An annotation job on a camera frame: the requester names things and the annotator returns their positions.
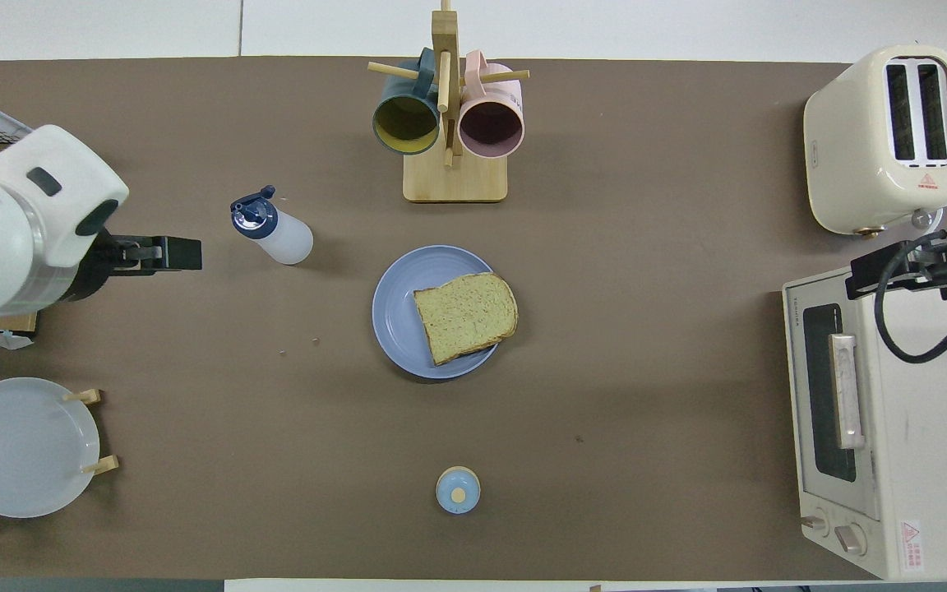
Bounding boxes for toasted bread slice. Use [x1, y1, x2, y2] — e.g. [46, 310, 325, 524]
[413, 272, 519, 366]

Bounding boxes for cream two-slot toaster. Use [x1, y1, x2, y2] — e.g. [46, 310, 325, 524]
[803, 45, 947, 238]

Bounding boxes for grey plate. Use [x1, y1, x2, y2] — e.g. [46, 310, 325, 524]
[0, 377, 100, 519]

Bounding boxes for blue round plate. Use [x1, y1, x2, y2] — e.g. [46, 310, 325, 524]
[372, 245, 507, 381]

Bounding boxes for teal mug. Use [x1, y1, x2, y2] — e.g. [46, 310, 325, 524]
[372, 47, 441, 156]

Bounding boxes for wooden mug tree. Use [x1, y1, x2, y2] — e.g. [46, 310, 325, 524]
[367, 0, 530, 203]

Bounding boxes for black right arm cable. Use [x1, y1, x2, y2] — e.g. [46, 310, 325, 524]
[874, 229, 947, 364]

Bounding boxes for brown table mat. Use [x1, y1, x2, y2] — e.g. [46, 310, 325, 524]
[0, 56, 947, 580]

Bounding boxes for clear squeeze bottle blue cap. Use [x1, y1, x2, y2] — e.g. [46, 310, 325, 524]
[230, 186, 314, 266]

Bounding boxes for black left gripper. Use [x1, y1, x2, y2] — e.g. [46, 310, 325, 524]
[62, 226, 203, 303]

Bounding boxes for white toaster oven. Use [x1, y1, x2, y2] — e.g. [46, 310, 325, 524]
[782, 261, 947, 580]

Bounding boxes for pink mug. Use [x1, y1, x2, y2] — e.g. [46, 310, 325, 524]
[458, 49, 525, 160]

